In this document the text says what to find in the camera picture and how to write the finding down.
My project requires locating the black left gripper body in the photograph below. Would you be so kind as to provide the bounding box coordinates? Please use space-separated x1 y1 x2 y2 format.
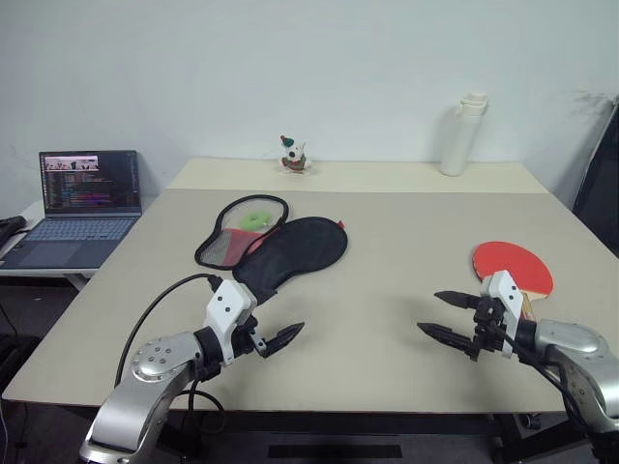
230 313 270 362

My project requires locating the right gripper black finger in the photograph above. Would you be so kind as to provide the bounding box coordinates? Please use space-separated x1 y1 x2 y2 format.
416 322 478 353
433 290 484 312

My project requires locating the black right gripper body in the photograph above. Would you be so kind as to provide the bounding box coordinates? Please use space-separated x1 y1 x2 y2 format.
466 295 507 363

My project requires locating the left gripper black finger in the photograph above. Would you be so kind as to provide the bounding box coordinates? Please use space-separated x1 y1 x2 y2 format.
262 321 307 360

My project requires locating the red table tennis paddle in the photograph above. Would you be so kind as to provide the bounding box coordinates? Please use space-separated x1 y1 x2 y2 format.
471 240 554 320

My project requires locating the black mesh paddle case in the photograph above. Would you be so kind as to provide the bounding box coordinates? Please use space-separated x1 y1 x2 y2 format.
193 193 350 304

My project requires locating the green ball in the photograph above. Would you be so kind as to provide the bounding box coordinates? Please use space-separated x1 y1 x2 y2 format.
240 211 274 232

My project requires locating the white tall bottle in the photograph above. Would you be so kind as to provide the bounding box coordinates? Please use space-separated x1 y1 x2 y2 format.
439 91 490 177

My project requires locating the small dog figurine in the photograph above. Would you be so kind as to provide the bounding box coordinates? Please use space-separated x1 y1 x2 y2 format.
278 134 310 176

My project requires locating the black upright panel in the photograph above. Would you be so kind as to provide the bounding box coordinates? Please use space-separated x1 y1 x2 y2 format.
572 94 619 257

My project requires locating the grey open laptop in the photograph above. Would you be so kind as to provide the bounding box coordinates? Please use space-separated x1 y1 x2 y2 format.
0 149 144 271

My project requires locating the white side table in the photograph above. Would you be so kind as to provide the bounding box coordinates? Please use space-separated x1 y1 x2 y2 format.
0 196 159 294

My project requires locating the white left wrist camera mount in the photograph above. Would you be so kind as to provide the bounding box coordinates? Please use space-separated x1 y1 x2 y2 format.
202 278 258 366

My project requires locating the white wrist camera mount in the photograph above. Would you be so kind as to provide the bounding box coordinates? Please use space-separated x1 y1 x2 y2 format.
202 278 258 366
480 270 527 360

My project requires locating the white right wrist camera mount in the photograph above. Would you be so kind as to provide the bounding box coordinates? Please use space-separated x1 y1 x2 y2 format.
480 270 527 360

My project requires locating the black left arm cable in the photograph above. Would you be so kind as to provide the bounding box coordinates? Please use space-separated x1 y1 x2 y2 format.
114 273 227 464

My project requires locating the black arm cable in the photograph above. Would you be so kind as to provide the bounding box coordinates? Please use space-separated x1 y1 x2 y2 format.
502 333 601 464
114 273 227 464

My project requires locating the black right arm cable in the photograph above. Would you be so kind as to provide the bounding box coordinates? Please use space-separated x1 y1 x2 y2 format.
502 333 601 464

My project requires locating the black table frame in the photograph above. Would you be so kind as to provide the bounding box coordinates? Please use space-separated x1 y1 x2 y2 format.
486 411 589 464

